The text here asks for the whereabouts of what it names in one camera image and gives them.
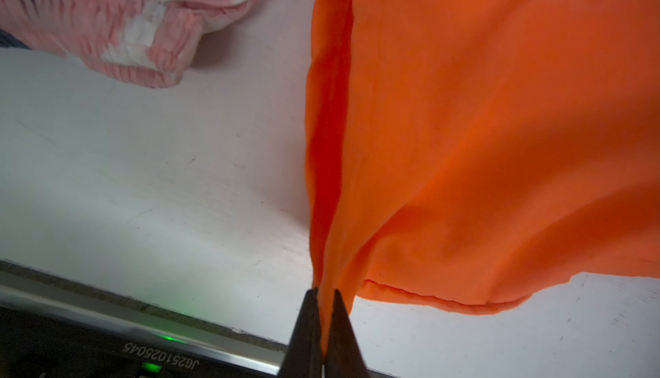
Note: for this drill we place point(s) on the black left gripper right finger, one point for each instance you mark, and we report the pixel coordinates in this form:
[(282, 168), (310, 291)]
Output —
[(343, 358)]

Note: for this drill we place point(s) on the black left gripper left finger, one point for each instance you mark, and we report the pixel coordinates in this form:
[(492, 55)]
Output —
[(303, 356)]

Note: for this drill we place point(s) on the orange cloth garment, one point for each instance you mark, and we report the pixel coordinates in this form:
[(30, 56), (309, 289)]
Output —
[(466, 154)]

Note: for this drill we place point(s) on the pink shark print garment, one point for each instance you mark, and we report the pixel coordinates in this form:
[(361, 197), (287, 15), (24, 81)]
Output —
[(149, 43)]

